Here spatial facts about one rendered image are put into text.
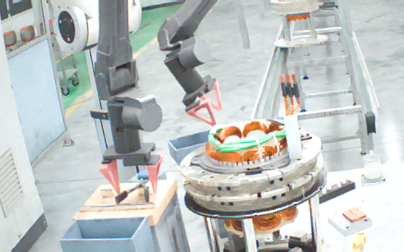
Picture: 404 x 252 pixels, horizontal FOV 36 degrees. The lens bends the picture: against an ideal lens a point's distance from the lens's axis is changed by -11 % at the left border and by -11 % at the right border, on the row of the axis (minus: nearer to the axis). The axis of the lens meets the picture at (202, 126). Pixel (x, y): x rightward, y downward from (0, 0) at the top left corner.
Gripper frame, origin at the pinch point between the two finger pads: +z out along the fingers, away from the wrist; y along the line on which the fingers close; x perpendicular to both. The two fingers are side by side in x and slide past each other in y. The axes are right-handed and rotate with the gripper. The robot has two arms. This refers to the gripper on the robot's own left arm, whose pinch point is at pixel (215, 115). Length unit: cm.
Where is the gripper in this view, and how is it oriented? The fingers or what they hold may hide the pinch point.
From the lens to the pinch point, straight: 179.0
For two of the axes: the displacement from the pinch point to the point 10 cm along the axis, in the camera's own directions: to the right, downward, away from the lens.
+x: -8.0, 4.2, 4.4
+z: 5.7, 7.7, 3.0
